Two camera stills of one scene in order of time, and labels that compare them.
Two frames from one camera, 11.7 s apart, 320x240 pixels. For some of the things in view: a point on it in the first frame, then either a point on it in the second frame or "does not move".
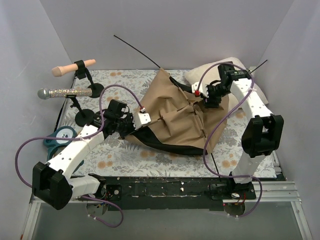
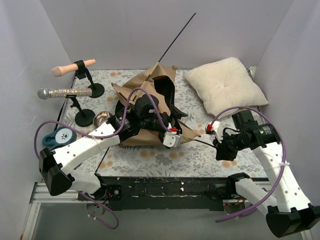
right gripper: (210, 99) → (223, 149)
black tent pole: (258, 66) → (205, 143)
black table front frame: (157, 193) does not move
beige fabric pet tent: (180, 121) → (158, 80)
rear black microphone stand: (97, 89) does not move
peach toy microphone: (58, 71) does not move
